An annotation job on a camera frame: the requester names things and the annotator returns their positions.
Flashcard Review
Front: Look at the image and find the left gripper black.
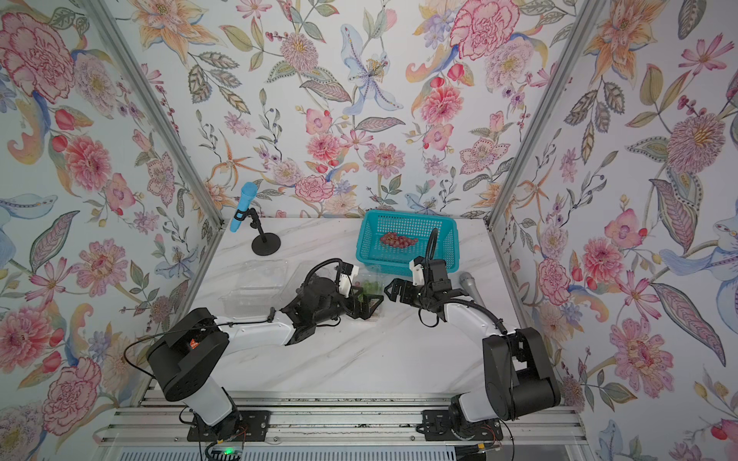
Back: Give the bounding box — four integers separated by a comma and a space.
313, 288, 384, 325

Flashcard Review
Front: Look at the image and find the clear clamshell container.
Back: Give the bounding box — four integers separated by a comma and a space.
351, 265, 386, 320
220, 259, 289, 318

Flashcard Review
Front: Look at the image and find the green grape bunch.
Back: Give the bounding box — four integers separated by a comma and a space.
361, 280, 382, 295

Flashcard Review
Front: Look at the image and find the teal plastic mesh basket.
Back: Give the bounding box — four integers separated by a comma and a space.
356, 209, 460, 277

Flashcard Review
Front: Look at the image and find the red grape bunch back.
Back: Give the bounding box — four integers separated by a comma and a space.
380, 232, 418, 250

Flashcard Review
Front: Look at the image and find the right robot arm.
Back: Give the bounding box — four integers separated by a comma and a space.
384, 257, 561, 440

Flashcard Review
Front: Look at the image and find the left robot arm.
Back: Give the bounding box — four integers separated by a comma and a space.
147, 259, 384, 439

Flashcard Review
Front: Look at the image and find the grey microphone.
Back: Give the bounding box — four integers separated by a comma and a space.
459, 272, 485, 307

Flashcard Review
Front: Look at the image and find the black microphone stand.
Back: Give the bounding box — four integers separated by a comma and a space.
230, 209, 282, 257

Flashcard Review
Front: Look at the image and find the blue microphone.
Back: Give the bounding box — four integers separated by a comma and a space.
229, 182, 259, 232

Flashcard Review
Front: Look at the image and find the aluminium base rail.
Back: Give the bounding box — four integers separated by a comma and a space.
93, 390, 587, 447

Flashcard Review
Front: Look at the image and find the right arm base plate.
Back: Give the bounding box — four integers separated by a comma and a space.
415, 410, 504, 443

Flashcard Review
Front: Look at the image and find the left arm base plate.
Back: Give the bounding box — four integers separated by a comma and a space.
186, 409, 271, 443

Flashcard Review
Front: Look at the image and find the right aluminium frame post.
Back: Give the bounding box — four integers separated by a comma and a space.
485, 0, 607, 229

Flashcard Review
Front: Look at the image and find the aluminium frame post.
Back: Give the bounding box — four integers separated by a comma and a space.
80, 0, 225, 229
485, 0, 607, 229

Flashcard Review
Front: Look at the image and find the left aluminium frame post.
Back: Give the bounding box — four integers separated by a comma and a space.
80, 0, 225, 229

